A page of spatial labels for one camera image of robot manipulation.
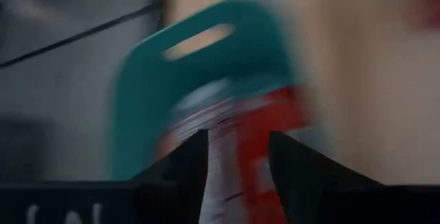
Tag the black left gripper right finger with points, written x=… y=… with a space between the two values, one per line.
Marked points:
x=309 y=186

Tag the teal plastic basket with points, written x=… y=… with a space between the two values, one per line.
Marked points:
x=154 y=90

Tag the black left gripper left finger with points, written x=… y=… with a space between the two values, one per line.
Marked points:
x=178 y=176

